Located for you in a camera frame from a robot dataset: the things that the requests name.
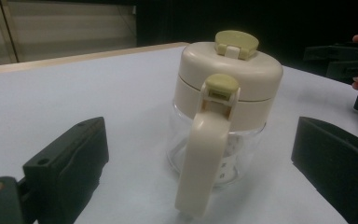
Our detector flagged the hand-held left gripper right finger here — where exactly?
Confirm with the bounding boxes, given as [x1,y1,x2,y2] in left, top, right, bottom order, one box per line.
[291,116,358,224]

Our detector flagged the white table mat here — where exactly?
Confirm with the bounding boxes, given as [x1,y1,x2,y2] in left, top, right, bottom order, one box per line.
[0,46,358,224]

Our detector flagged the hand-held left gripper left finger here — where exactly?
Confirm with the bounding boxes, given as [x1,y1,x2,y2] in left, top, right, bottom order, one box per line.
[22,116,110,224]

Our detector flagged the dark curtain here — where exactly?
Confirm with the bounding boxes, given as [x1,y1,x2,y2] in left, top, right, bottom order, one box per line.
[135,0,358,77]

